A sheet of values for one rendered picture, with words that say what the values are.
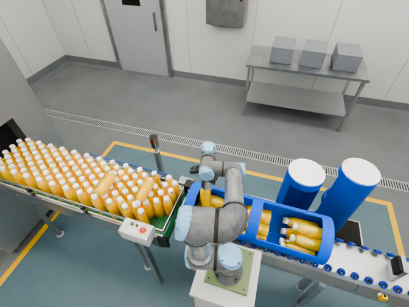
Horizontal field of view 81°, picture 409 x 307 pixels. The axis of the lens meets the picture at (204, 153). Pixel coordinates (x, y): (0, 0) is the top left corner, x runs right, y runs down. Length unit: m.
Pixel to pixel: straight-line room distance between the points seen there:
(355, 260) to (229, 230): 1.25
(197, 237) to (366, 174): 1.68
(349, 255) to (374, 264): 0.14
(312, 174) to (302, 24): 2.84
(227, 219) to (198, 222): 0.09
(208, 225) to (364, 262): 1.33
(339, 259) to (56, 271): 2.51
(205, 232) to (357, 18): 4.03
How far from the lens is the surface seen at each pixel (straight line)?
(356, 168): 2.25
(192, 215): 0.80
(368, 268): 1.94
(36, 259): 3.19
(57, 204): 2.23
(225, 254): 1.19
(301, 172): 2.03
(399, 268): 1.85
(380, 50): 4.69
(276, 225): 1.78
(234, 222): 0.81
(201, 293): 1.40
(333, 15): 4.39
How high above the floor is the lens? 2.51
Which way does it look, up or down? 46 degrees down
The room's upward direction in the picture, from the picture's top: 1 degrees counter-clockwise
